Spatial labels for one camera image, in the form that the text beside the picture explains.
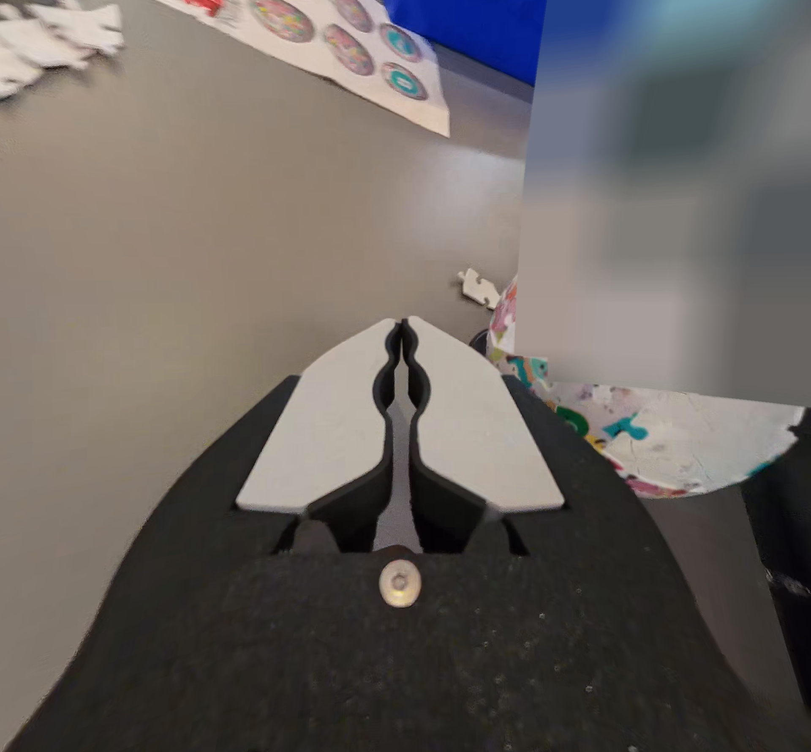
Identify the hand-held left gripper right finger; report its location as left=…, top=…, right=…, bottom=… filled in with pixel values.
left=406, top=316, right=567, bottom=553

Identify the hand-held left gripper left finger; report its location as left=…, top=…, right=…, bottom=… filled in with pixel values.
left=235, top=316, right=404, bottom=550

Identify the colourful puzzle ball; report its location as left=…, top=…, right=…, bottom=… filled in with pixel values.
left=487, top=273, right=807, bottom=501

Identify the row of white puzzle pieces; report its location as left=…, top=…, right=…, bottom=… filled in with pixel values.
left=458, top=267, right=503, bottom=313

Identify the white puzzle leaflet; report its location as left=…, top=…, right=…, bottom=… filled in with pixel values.
left=151, top=0, right=453, bottom=139

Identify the single white puzzle piece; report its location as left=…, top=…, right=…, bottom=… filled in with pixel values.
left=0, top=49, right=41, bottom=101
left=26, top=0, right=128, bottom=58

